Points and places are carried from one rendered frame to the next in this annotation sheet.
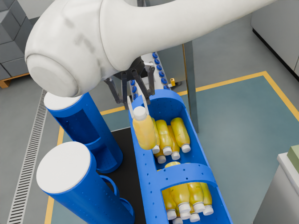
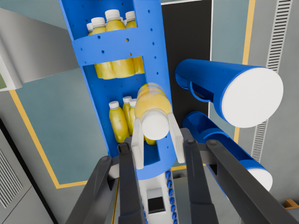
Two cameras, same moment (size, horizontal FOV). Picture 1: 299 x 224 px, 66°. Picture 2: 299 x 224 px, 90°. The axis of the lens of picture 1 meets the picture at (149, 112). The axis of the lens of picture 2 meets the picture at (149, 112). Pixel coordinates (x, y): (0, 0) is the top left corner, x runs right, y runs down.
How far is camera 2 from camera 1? 0.50 m
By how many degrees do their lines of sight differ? 20
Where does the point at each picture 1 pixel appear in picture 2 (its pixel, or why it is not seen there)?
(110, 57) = not seen: outside the picture
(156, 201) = (144, 11)
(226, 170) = not seen: hidden behind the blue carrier
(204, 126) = not seen: hidden behind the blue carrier
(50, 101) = (265, 180)
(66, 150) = (249, 117)
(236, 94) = (84, 169)
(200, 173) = (83, 48)
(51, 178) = (266, 84)
